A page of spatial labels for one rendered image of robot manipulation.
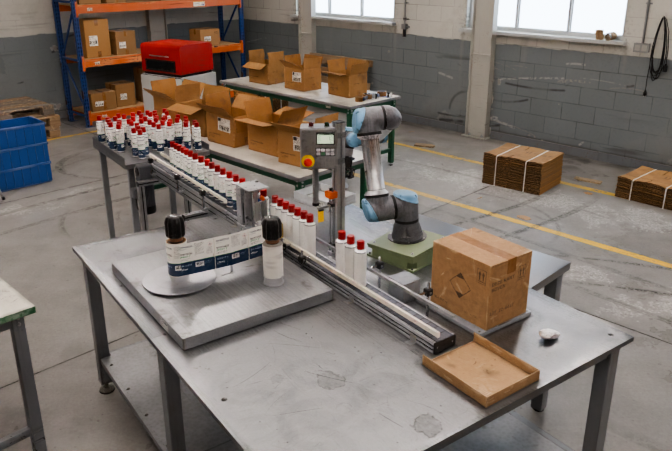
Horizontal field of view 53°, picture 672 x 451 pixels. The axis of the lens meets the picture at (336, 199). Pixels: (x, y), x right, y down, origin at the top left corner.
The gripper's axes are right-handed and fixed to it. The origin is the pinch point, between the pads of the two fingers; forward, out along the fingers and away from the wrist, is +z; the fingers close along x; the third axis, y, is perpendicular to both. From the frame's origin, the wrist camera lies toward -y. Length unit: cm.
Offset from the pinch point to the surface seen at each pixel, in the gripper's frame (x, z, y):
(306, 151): -62, -25, 28
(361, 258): -65, 13, 69
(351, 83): 279, -65, -223
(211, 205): -34, 21, -61
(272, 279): -85, 28, 41
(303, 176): 56, 7, -75
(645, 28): 462, -167, 6
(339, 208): -45, 0, 38
